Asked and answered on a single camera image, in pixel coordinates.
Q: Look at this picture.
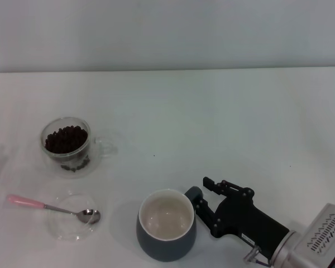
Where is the coffee bean pile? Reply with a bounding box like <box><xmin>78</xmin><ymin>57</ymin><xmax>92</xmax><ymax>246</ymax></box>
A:
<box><xmin>44</xmin><ymin>125</ymin><xmax>90</xmax><ymax>171</ymax></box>

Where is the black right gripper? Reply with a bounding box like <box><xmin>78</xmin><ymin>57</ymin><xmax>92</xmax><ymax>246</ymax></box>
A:
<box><xmin>197</xmin><ymin>176</ymin><xmax>290</xmax><ymax>259</ymax></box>

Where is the clear glass saucer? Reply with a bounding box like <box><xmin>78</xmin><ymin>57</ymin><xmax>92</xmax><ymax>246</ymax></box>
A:
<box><xmin>46</xmin><ymin>189</ymin><xmax>101</xmax><ymax>242</ymax></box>

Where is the dark grey ceramic mug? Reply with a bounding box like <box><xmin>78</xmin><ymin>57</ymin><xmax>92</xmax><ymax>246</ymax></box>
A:
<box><xmin>136</xmin><ymin>186</ymin><xmax>204</xmax><ymax>262</ymax></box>

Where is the pink-handled metal spoon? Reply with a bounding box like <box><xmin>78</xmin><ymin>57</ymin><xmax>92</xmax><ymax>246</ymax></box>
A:
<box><xmin>7</xmin><ymin>194</ymin><xmax>101</xmax><ymax>226</ymax></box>

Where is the double-wall glass cup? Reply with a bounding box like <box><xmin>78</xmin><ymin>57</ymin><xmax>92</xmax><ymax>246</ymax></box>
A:
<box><xmin>39</xmin><ymin>116</ymin><xmax>119</xmax><ymax>179</ymax></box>

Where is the thin grey wrist cable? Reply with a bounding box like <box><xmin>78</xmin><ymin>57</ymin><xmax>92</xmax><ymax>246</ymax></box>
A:
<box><xmin>243</xmin><ymin>245</ymin><xmax>269</xmax><ymax>265</ymax></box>

